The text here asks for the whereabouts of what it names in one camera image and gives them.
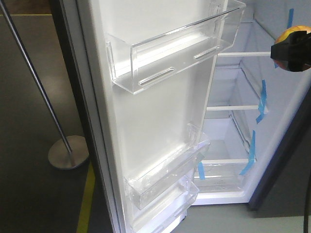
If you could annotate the red yellow apple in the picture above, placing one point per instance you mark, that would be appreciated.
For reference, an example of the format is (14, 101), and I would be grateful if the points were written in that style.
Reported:
(284, 36)

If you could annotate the clear middle door bin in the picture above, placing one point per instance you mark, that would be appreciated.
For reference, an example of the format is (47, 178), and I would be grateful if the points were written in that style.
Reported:
(156, 178)

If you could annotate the white fridge door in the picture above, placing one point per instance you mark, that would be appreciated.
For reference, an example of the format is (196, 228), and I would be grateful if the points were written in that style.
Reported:
(124, 131)

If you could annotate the clear upper door bin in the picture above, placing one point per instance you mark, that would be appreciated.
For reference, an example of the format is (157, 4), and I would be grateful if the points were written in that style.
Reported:
(151, 41)

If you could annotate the clear door bin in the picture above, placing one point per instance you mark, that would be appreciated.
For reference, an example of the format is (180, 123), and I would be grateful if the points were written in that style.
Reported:
(163, 211)
(156, 178)
(151, 41)

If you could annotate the clear lower door bin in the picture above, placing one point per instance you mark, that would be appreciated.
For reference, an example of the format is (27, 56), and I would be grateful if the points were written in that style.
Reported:
(163, 211)

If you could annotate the white fridge interior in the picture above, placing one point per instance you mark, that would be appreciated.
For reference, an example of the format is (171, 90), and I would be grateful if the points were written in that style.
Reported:
(251, 104)

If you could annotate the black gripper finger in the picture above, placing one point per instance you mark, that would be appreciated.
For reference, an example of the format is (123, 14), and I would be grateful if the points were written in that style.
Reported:
(291, 52)

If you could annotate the brushed metal stanchion post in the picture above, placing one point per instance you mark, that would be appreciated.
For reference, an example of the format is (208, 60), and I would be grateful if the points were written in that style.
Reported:
(69, 152)

